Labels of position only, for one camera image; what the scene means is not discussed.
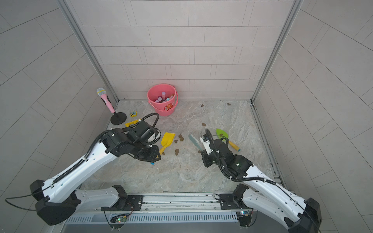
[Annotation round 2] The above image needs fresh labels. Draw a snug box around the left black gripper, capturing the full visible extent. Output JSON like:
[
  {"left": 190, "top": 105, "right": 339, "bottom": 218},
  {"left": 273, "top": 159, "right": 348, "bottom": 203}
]
[{"left": 132, "top": 140, "right": 166, "bottom": 162}]

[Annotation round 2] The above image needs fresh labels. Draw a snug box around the yellow shovel yellow handle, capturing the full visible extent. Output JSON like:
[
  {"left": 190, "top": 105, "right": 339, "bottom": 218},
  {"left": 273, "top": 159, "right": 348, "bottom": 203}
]
[{"left": 150, "top": 133, "right": 175, "bottom": 165}]

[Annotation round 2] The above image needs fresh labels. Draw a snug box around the green leaf trowel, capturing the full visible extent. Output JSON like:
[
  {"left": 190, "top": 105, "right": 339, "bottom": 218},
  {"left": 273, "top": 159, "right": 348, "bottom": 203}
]
[{"left": 216, "top": 129, "right": 241, "bottom": 151}]

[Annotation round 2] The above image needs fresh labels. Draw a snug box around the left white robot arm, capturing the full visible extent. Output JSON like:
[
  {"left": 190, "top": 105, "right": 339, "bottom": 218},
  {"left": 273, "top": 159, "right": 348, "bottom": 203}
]
[{"left": 30, "top": 121, "right": 161, "bottom": 226}]

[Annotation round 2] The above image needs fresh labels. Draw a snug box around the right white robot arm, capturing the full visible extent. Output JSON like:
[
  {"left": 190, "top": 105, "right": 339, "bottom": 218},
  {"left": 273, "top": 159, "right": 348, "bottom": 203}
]
[{"left": 200, "top": 136, "right": 322, "bottom": 233}]

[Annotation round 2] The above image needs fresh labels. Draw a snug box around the pink plastic bucket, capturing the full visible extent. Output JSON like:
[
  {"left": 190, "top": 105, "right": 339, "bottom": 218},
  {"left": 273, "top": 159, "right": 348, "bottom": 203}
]
[{"left": 147, "top": 84, "right": 179, "bottom": 117}]

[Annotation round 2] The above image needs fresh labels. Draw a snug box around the yellow triangle stencil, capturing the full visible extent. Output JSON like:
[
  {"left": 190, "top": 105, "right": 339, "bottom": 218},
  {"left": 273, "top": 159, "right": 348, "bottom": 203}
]
[{"left": 125, "top": 119, "right": 141, "bottom": 127}]

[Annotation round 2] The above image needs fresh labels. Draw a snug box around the small yellow blue toy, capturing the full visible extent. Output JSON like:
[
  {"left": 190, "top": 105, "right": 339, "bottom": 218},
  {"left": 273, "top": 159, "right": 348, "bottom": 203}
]
[{"left": 130, "top": 111, "right": 138, "bottom": 117}]

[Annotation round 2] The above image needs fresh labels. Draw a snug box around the pink toy microphone on stand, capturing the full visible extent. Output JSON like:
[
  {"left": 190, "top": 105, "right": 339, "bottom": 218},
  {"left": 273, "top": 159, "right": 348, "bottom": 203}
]
[{"left": 97, "top": 88, "right": 127, "bottom": 125}]

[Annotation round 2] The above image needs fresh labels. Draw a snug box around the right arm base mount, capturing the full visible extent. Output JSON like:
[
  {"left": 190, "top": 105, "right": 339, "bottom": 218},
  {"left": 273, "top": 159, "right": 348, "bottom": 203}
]
[{"left": 213, "top": 183, "right": 249, "bottom": 210}]

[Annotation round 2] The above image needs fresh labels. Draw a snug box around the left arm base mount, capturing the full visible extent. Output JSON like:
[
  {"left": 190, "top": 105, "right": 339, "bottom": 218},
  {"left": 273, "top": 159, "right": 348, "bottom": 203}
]
[{"left": 101, "top": 185, "right": 144, "bottom": 211}]

